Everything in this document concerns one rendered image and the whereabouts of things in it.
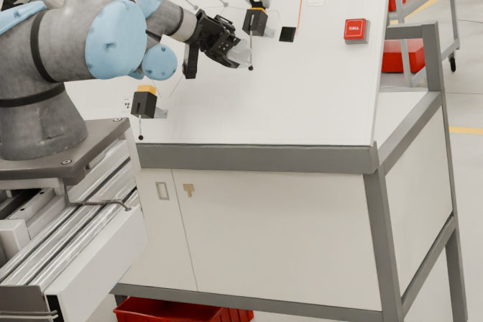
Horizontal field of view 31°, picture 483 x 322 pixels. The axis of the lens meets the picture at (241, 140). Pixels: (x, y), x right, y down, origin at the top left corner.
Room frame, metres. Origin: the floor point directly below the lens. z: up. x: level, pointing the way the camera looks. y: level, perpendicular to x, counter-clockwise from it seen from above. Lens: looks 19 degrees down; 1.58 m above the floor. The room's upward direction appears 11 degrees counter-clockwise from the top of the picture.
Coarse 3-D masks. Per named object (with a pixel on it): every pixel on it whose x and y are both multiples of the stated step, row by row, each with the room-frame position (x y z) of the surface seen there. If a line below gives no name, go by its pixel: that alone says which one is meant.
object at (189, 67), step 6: (192, 42) 2.00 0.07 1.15; (198, 42) 2.01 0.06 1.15; (186, 48) 2.04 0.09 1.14; (192, 48) 2.01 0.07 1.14; (198, 48) 2.01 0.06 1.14; (186, 54) 2.03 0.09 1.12; (192, 54) 2.01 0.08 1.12; (186, 60) 2.03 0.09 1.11; (192, 60) 2.02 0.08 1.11; (186, 66) 2.03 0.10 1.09; (192, 66) 2.03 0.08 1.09; (186, 72) 2.03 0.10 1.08; (192, 72) 2.03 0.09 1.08; (186, 78) 2.04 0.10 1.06; (192, 78) 2.04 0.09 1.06
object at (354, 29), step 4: (348, 20) 2.04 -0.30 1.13; (352, 20) 2.04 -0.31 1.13; (356, 20) 2.03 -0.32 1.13; (360, 20) 2.02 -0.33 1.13; (364, 20) 2.02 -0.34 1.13; (348, 24) 2.03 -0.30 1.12; (352, 24) 2.03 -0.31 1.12; (356, 24) 2.02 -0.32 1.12; (360, 24) 2.02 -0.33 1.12; (364, 24) 2.02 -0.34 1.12; (344, 28) 2.04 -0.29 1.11; (348, 28) 2.03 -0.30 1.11; (352, 28) 2.02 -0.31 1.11; (356, 28) 2.02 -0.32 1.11; (360, 28) 2.01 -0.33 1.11; (364, 28) 2.01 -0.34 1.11; (344, 32) 2.03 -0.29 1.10; (348, 32) 2.02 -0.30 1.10; (352, 32) 2.02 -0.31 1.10; (356, 32) 2.01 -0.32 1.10; (360, 32) 2.01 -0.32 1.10; (364, 32) 2.01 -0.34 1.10; (344, 36) 2.02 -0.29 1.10; (348, 36) 2.02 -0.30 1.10; (352, 36) 2.01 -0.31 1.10; (356, 36) 2.01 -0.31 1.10; (360, 36) 2.00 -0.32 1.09
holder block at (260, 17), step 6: (246, 12) 2.14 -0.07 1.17; (252, 12) 2.13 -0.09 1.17; (258, 12) 2.12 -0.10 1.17; (246, 18) 2.13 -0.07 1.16; (258, 18) 2.11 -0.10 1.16; (264, 18) 2.13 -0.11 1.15; (246, 24) 2.12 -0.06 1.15; (252, 24) 2.11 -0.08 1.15; (258, 24) 2.11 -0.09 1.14; (264, 24) 2.13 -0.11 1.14; (246, 30) 2.12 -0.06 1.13; (252, 30) 2.10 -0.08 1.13; (258, 30) 2.10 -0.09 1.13
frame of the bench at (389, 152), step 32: (416, 128) 2.16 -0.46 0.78; (448, 128) 2.40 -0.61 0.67; (384, 160) 1.93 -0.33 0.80; (448, 160) 2.38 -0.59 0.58; (384, 192) 1.91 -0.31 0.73; (384, 224) 1.89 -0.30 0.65; (448, 224) 2.33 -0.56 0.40; (384, 256) 1.90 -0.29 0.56; (448, 256) 2.39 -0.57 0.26; (128, 288) 2.32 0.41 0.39; (160, 288) 2.26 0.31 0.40; (384, 288) 1.91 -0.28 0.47; (416, 288) 2.03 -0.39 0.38; (352, 320) 1.96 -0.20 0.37; (384, 320) 1.91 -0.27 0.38
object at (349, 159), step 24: (144, 144) 2.19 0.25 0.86; (168, 144) 2.15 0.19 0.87; (192, 144) 2.12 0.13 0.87; (216, 144) 2.08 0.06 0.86; (240, 144) 2.05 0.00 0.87; (168, 168) 2.15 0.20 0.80; (192, 168) 2.11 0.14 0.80; (216, 168) 2.07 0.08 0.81; (240, 168) 2.04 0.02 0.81; (264, 168) 2.00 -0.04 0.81; (288, 168) 1.97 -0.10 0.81; (312, 168) 1.94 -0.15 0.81; (336, 168) 1.90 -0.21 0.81; (360, 168) 1.87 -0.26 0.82
